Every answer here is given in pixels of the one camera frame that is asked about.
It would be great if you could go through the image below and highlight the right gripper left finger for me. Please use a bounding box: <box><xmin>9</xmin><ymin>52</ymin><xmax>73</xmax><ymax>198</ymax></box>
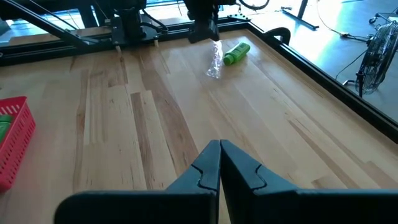
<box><xmin>54</xmin><ymin>139</ymin><xmax>222</xmax><ymax>224</ymax></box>

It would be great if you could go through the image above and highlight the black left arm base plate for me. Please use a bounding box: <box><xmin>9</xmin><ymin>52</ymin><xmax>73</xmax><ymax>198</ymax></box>
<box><xmin>110</xmin><ymin>15</ymin><xmax>159</xmax><ymax>47</ymax></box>

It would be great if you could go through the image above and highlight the blue white toothbrush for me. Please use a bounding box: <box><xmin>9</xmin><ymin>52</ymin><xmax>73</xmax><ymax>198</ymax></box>
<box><xmin>206</xmin><ymin>39</ymin><xmax>224</xmax><ymax>79</ymax></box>

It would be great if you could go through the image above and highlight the red plastic basket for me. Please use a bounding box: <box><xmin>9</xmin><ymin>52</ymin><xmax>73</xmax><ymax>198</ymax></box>
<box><xmin>0</xmin><ymin>96</ymin><xmax>37</xmax><ymax>193</ymax></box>

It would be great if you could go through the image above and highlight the green travel bottle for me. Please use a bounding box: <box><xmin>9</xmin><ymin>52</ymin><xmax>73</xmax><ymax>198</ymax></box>
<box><xmin>0</xmin><ymin>114</ymin><xmax>13</xmax><ymax>144</ymax></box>
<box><xmin>223</xmin><ymin>42</ymin><xmax>251</xmax><ymax>66</ymax></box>

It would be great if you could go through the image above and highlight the black floor fan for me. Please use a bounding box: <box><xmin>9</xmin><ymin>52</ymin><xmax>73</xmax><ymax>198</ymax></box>
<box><xmin>343</xmin><ymin>21</ymin><xmax>398</xmax><ymax>97</ymax></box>

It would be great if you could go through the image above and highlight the black frame handle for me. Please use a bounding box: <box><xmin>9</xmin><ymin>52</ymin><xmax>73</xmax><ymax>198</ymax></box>
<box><xmin>264</xmin><ymin>27</ymin><xmax>292</xmax><ymax>46</ymax></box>

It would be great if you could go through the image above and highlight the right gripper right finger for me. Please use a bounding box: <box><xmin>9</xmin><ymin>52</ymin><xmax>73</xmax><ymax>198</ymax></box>
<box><xmin>220</xmin><ymin>139</ymin><xmax>398</xmax><ymax>224</ymax></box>

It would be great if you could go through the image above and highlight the black standing desk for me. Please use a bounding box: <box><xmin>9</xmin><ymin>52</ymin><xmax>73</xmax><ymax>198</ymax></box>
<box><xmin>281</xmin><ymin>0</ymin><xmax>320</xmax><ymax>30</ymax></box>

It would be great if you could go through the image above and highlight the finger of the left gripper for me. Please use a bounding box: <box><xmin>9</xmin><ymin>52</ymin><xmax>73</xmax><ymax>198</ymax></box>
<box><xmin>187</xmin><ymin>28</ymin><xmax>205</xmax><ymax>44</ymax></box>
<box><xmin>203</xmin><ymin>28</ymin><xmax>220</xmax><ymax>43</ymax></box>

